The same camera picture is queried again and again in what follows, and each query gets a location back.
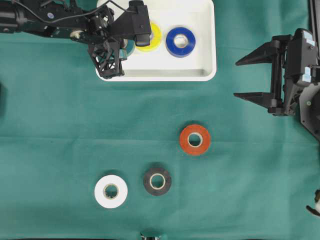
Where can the black white cable clip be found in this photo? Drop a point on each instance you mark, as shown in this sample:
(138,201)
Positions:
(316,209)

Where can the red tape roll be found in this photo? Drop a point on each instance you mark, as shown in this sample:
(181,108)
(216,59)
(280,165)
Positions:
(195,140)

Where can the green tape roll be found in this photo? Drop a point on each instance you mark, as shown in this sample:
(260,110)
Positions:
(130,47)

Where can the white tape roll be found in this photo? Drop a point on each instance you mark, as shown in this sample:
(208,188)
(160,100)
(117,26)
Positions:
(110,191)

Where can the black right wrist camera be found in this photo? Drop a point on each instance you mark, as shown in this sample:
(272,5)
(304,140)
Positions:
(302,58)

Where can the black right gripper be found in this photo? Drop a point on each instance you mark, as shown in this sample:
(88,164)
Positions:
(284,96)

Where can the white plastic tray case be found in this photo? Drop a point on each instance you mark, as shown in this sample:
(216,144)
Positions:
(159,65)

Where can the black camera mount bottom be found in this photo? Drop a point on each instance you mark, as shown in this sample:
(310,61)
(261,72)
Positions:
(153,236)

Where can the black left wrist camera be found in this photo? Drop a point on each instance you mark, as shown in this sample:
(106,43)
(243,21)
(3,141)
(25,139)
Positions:
(133,24)

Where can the black tape roll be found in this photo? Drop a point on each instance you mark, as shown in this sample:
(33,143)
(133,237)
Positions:
(157,181)

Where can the yellow tape roll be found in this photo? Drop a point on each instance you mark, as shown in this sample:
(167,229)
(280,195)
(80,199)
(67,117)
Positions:
(155,39)

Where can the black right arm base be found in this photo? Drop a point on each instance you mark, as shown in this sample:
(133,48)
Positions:
(309,107)

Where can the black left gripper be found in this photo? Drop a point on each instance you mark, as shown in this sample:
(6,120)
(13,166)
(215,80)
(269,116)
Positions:
(103,49)

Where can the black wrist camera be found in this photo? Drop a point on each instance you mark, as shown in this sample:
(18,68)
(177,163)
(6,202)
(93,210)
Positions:
(302,58)
(133,24)

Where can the blue tape roll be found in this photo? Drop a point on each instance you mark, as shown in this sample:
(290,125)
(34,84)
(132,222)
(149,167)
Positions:
(180,42)

